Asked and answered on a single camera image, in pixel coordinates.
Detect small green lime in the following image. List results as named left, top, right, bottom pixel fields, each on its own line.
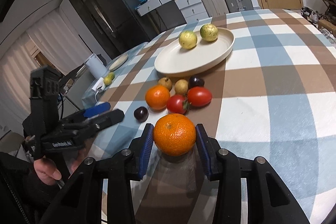
left=104, top=76, right=113, bottom=86

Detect right brown longan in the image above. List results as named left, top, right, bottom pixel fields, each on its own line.
left=174, top=79, right=189, bottom=96

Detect white drawer desk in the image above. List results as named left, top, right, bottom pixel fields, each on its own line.
left=136, top=0, right=209, bottom=24

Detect white cylindrical canister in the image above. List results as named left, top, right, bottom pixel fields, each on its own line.
left=84, top=53, right=108, bottom=80

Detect oblong red tomato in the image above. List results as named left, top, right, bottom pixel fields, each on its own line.
left=187, top=86, right=213, bottom=107

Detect left brown longan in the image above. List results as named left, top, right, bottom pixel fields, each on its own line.
left=158, top=77, right=173, bottom=91

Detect small cream plate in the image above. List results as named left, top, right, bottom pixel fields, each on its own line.
left=109, top=53, right=128, bottom=71

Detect dark plum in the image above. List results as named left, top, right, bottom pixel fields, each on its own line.
left=189, top=76, right=205, bottom=89
left=133, top=106, right=149, bottom=123

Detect round red tomato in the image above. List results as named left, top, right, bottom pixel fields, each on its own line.
left=166, top=94, right=190, bottom=114

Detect brown longan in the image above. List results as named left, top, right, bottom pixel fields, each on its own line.
left=174, top=79, right=189, bottom=96
left=158, top=77, right=173, bottom=91

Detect cardboard box on floor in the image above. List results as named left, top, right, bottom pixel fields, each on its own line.
left=318, top=19, right=336, bottom=36

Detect green guava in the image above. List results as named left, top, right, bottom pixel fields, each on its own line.
left=199, top=24, right=219, bottom=42
left=179, top=31, right=198, bottom=50

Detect orange mandarin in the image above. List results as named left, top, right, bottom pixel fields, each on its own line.
left=145, top=85, right=170, bottom=110
left=153, top=114, right=196, bottom=157

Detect dark grey refrigerator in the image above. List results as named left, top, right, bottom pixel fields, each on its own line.
left=97, top=0, right=157, bottom=49

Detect person's left hand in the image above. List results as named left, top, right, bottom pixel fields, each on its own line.
left=33, top=144, right=87, bottom=187

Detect large cream plate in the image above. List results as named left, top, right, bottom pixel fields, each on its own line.
left=154, top=27, right=235, bottom=77

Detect white curtains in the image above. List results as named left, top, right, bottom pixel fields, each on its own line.
left=1, top=9, right=91, bottom=135

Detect checkered tablecloth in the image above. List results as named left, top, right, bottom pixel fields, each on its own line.
left=88, top=9, right=335, bottom=223

